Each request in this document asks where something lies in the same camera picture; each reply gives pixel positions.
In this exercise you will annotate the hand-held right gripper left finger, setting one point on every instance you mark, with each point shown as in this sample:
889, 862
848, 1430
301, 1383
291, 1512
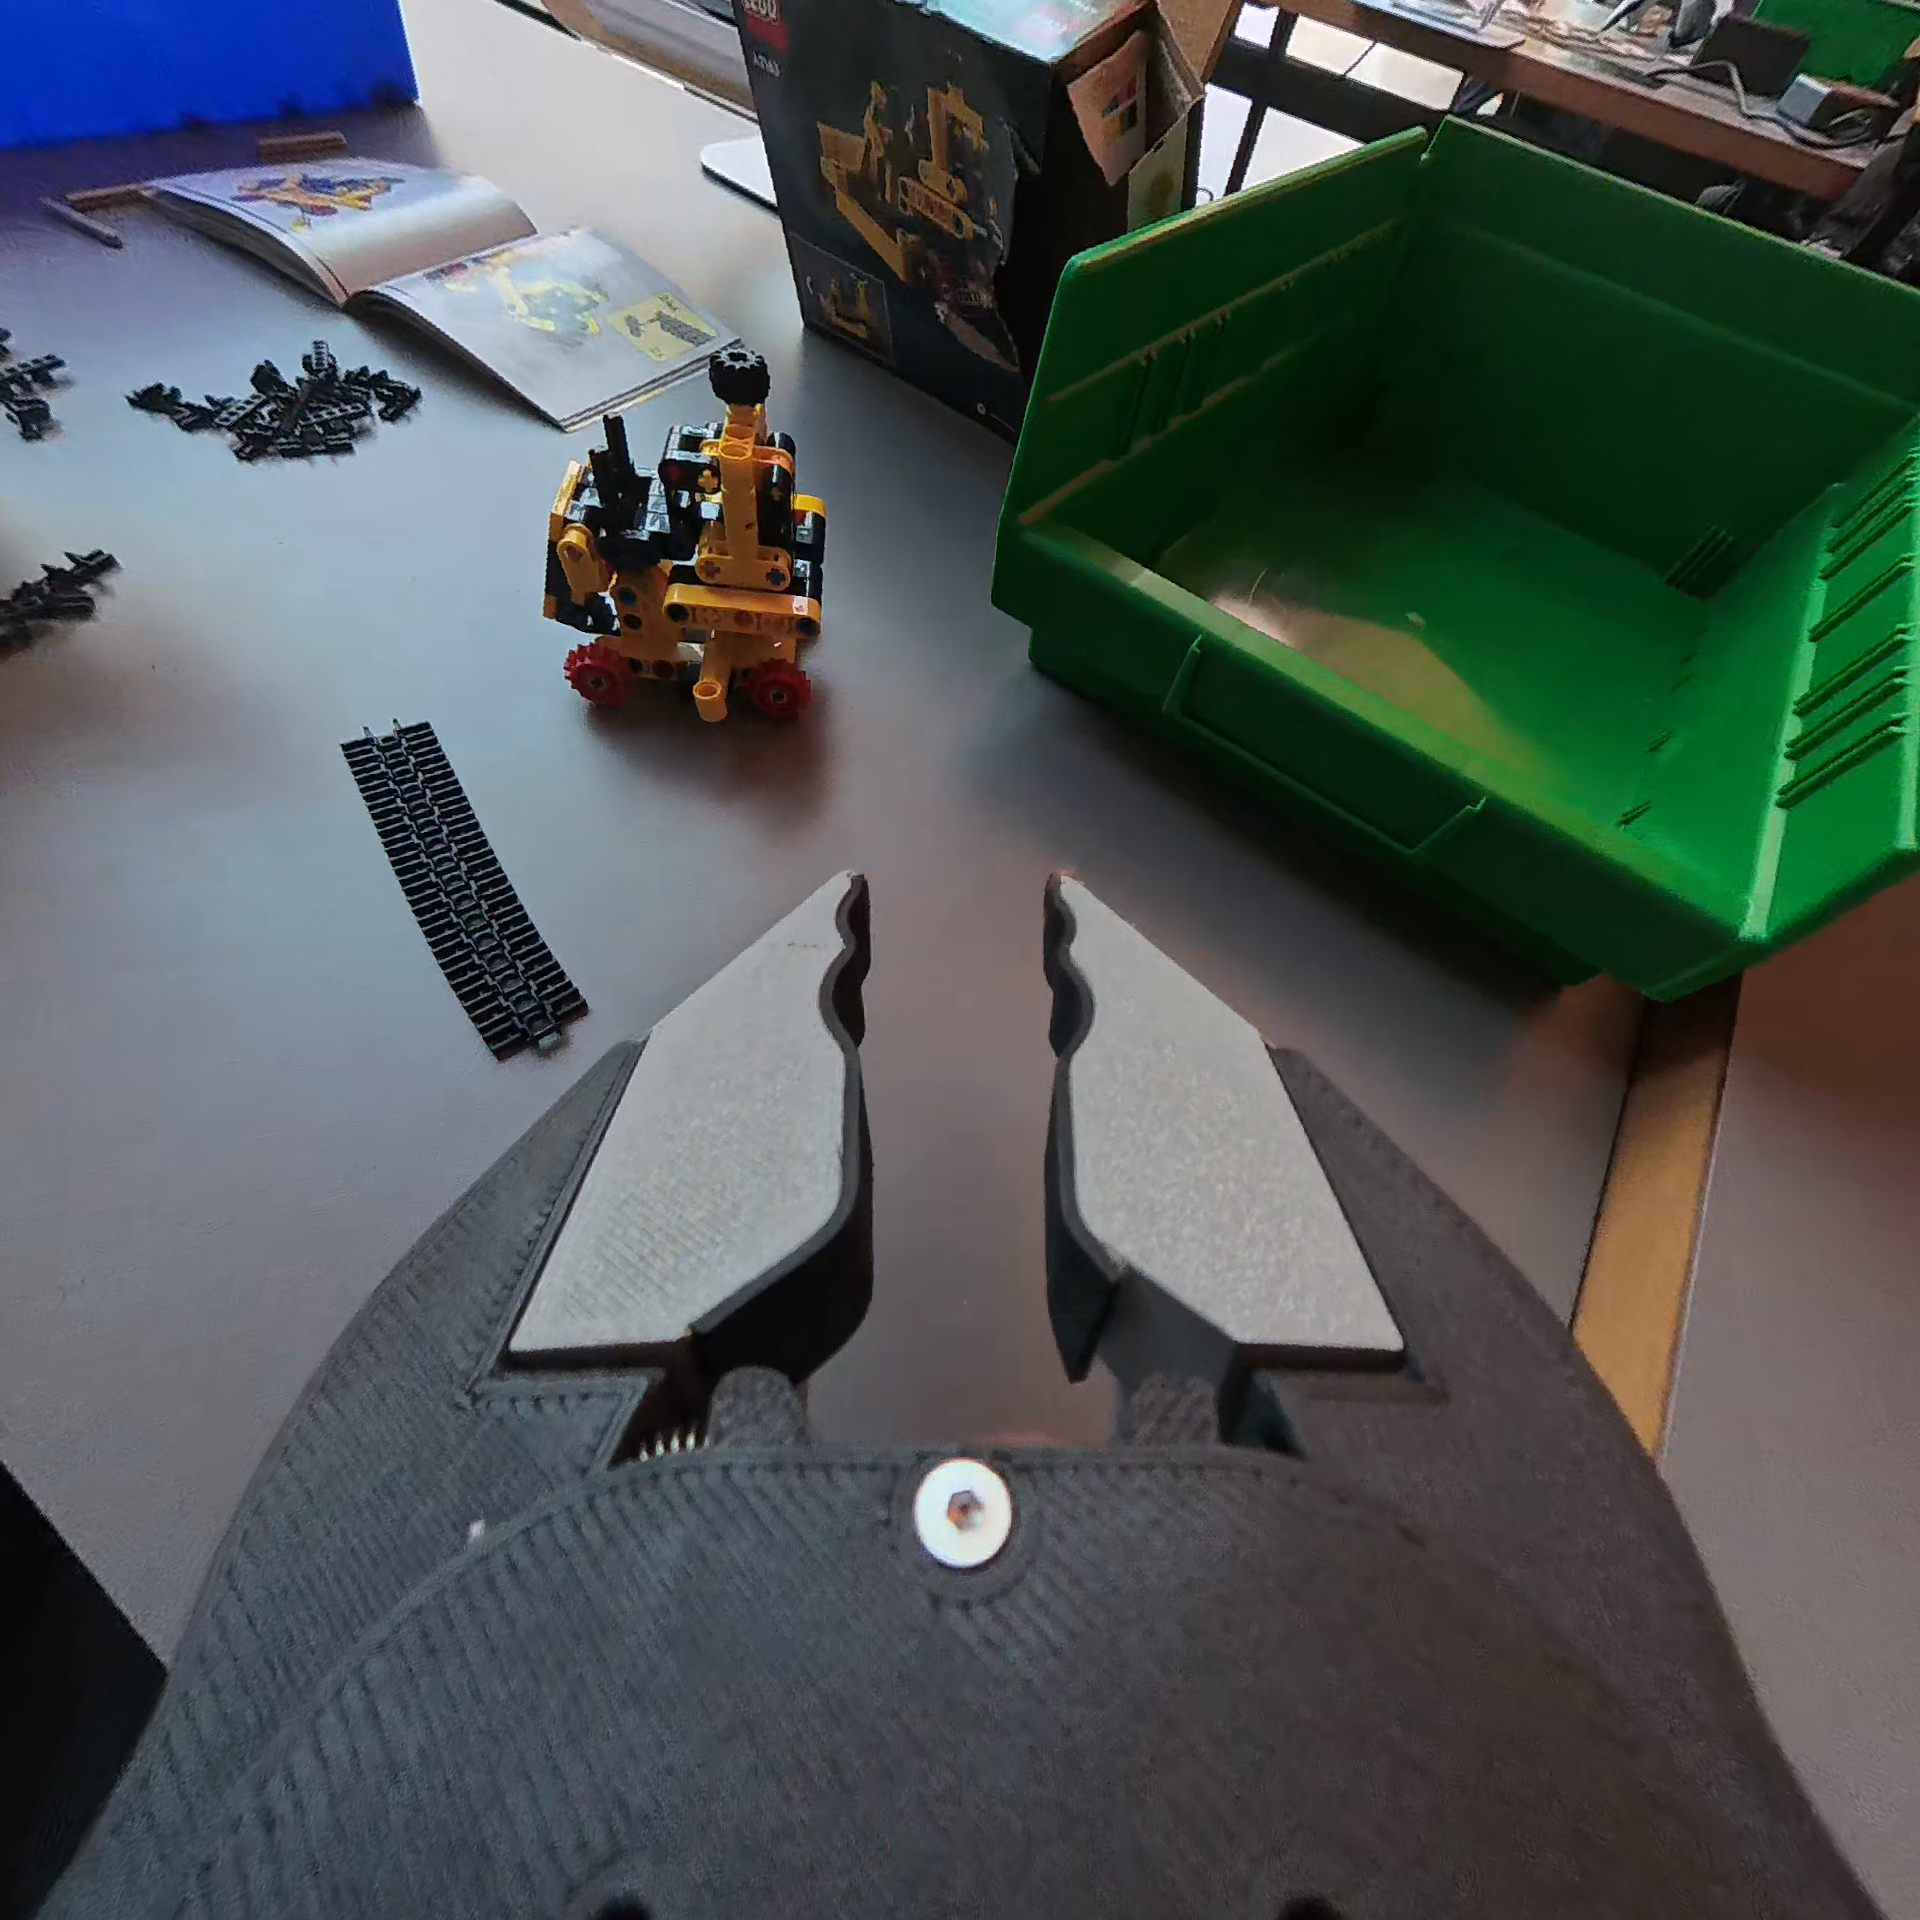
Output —
705, 1154

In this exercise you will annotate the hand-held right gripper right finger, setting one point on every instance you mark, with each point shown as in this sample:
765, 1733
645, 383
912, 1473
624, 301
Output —
1200, 1170

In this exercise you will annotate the black lego track strip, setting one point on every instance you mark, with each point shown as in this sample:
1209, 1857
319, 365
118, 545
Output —
461, 887

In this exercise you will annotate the yellow lego bulldozer model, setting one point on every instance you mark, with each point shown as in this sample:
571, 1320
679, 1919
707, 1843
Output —
686, 550

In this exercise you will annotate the lego instruction booklet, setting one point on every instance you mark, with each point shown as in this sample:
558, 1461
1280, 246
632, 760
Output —
435, 277

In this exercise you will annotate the lego set cardboard box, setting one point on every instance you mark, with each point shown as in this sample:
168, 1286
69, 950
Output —
960, 165

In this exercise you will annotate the green plastic storage bin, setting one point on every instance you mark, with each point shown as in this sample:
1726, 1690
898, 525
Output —
1477, 525

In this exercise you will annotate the pile of black track links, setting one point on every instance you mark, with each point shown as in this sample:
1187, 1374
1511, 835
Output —
43, 592
277, 403
30, 394

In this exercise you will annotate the silver monitor stand base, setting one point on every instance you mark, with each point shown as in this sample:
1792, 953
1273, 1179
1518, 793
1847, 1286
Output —
738, 168

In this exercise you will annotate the thin dark stick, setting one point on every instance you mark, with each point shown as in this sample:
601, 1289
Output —
82, 223

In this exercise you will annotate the wooden background desk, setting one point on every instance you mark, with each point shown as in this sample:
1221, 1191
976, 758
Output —
1575, 66

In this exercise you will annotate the blue box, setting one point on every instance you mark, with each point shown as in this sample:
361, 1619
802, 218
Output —
194, 54

